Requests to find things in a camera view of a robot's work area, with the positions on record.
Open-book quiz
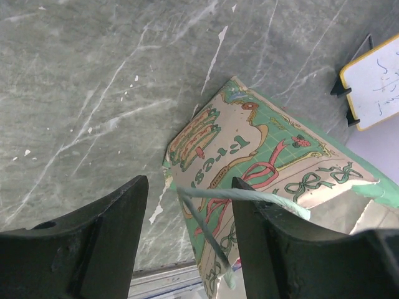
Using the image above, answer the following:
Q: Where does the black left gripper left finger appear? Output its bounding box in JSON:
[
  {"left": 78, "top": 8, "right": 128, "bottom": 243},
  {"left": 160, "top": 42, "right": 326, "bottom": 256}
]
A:
[{"left": 1, "top": 175, "right": 149, "bottom": 298}]

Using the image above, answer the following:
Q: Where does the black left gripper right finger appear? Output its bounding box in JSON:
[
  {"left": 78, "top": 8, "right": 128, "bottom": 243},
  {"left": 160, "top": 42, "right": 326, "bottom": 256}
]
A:
[{"left": 231, "top": 176, "right": 399, "bottom": 299}]

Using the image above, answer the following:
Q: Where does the green printed paper bag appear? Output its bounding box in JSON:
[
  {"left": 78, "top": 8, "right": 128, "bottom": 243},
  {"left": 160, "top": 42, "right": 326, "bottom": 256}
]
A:
[{"left": 166, "top": 78, "right": 398, "bottom": 298}]

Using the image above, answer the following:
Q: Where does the small whiteboard yellow frame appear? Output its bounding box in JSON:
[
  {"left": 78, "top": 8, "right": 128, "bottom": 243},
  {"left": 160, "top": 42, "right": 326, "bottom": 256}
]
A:
[{"left": 330, "top": 34, "right": 398, "bottom": 131}]

